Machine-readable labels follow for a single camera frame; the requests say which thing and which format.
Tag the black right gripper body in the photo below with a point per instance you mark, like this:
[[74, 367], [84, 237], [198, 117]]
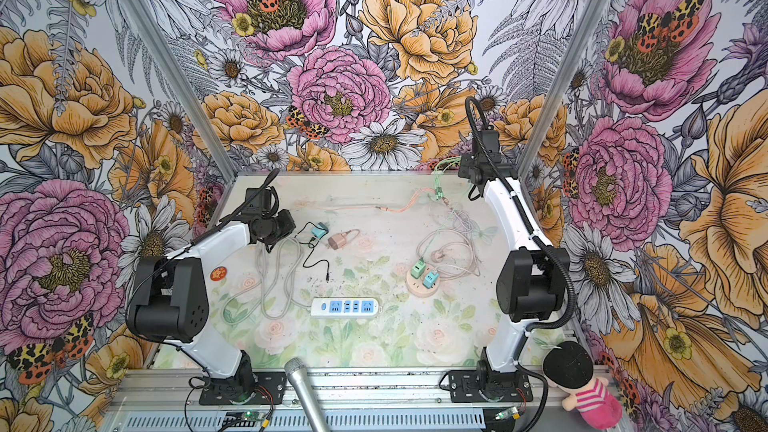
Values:
[[468, 163]]

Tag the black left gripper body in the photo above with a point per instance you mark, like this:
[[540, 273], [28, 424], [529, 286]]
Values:
[[277, 227]]

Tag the teal USB charger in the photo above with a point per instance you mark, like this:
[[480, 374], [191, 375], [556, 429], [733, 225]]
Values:
[[430, 279], [319, 230]]

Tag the pink USB charger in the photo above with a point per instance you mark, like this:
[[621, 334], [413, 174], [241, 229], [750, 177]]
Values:
[[337, 241]]

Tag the green USB charger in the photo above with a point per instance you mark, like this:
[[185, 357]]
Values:
[[418, 268]]

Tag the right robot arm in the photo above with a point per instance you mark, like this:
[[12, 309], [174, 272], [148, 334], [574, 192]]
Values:
[[532, 288]]

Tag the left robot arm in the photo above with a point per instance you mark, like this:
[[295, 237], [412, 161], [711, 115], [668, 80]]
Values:
[[169, 304]]

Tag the red round sticker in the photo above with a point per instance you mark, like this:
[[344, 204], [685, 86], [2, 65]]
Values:
[[218, 274]]

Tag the white blue power strip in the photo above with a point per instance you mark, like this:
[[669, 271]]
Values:
[[344, 308]]

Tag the pink round power socket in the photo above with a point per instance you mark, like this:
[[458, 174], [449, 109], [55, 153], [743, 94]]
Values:
[[416, 288]]

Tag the silver microphone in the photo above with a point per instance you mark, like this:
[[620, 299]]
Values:
[[296, 373]]

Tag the small green circuit board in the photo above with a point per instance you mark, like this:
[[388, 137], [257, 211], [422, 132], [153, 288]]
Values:
[[246, 419]]

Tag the pink plush toy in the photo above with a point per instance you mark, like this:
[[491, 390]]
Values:
[[569, 367]]

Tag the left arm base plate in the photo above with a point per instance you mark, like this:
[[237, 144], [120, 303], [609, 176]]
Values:
[[264, 388]]

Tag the aluminium front rail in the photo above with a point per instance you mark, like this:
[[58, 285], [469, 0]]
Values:
[[340, 399]]

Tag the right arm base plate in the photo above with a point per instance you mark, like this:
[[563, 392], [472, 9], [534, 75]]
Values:
[[474, 386]]

